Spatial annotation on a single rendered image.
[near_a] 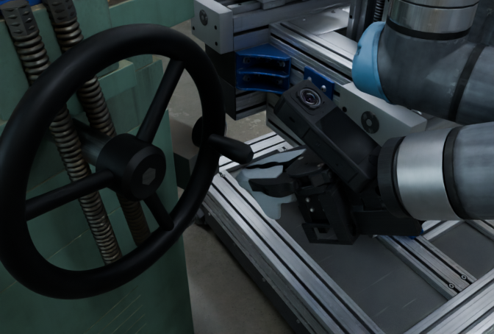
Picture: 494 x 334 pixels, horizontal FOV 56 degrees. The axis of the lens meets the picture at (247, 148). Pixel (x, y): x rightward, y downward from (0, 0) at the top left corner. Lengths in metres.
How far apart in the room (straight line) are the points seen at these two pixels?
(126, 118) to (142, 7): 0.16
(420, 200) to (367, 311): 0.75
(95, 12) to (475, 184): 0.38
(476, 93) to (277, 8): 0.68
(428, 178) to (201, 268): 1.12
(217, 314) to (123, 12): 0.90
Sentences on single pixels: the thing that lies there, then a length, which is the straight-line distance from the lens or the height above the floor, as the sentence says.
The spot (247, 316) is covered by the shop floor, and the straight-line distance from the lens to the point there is 1.33.
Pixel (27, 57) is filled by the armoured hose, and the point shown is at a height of 0.93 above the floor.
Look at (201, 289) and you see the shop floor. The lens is 1.39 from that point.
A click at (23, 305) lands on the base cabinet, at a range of 0.75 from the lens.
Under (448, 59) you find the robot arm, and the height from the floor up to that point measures 0.93.
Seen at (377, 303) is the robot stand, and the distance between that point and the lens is 1.14.
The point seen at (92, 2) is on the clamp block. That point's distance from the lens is 0.51.
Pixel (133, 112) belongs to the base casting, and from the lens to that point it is 0.72.
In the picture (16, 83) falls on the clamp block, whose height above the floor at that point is 0.90.
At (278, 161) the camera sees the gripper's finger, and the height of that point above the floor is 0.80.
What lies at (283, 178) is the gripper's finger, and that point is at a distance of 0.46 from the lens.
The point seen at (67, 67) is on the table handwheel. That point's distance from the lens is 0.39.
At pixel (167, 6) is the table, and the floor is 0.87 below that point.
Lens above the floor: 1.10
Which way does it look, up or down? 36 degrees down
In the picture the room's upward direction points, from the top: straight up
